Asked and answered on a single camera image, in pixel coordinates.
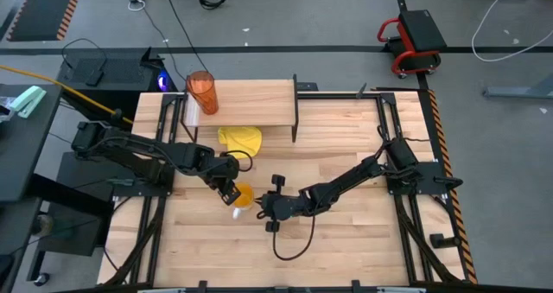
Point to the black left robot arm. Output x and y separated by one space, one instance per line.
142 148

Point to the orange faceted tumbler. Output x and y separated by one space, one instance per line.
203 94

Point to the red black rolling stool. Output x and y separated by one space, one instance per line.
421 29

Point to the black frame knob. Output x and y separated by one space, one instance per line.
440 241

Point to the black side table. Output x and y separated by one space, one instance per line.
21 154

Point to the small black box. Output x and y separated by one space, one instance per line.
307 87

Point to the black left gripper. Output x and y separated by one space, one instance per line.
224 187

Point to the gray metal stand foot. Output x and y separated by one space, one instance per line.
518 92

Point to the wooden shelf with black legs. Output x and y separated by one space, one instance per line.
255 103

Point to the yellow mug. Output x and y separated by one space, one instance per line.
246 198

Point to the black orange-edged floor mat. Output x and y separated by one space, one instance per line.
43 8

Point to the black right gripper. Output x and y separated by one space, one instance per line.
283 206

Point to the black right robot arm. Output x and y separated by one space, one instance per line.
345 180

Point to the black yellow hazard strip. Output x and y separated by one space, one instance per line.
464 241

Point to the black computer tower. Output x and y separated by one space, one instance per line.
116 81

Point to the mint green stapler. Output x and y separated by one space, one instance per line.
28 100

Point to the black floor box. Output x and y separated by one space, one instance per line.
73 230

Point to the yellow cloth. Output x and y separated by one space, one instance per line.
239 139

